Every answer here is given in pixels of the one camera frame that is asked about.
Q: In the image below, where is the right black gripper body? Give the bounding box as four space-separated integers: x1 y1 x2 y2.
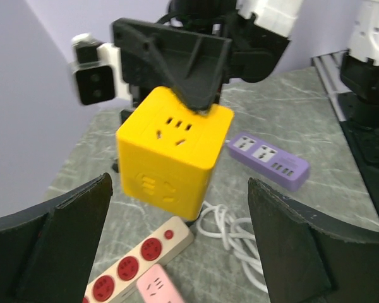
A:
127 1 289 104

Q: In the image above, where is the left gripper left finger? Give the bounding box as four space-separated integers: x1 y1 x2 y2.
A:
0 173 113 303

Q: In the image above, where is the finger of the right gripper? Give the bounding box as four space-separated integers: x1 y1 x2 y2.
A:
112 18 231 111

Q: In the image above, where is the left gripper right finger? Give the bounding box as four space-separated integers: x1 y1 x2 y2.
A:
248 178 379 302

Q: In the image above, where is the yellow cube socket adapter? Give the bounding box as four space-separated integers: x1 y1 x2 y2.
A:
116 86 234 221

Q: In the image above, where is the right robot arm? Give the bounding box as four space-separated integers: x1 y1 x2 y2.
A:
112 1 379 172

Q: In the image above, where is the purple power strip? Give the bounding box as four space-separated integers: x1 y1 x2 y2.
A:
226 132 310 192

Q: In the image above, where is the pink power strip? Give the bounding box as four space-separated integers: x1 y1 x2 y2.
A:
136 264 185 303

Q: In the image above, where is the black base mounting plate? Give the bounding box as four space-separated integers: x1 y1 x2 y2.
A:
340 121 379 217

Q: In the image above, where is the beige red power strip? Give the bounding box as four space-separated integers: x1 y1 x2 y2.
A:
83 217 194 303

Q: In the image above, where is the white coiled power cable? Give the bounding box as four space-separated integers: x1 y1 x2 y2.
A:
197 203 269 294

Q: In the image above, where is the aluminium frame rail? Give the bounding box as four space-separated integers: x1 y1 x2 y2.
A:
311 50 350 122

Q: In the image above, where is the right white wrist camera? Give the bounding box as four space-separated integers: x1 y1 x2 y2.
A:
69 33 131 106

